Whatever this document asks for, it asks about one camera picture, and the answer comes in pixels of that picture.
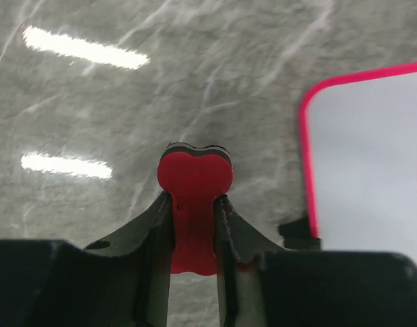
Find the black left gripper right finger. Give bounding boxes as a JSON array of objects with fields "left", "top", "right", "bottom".
[{"left": 214, "top": 196, "right": 417, "bottom": 326}]

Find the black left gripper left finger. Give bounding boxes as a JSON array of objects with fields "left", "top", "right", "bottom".
[{"left": 0, "top": 192, "right": 173, "bottom": 326}]

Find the pink framed whiteboard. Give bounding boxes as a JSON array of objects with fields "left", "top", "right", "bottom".
[{"left": 300, "top": 62, "right": 417, "bottom": 257}]

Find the black stand foot clip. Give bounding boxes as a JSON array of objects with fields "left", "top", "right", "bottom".
[{"left": 277, "top": 213, "right": 321, "bottom": 251}]

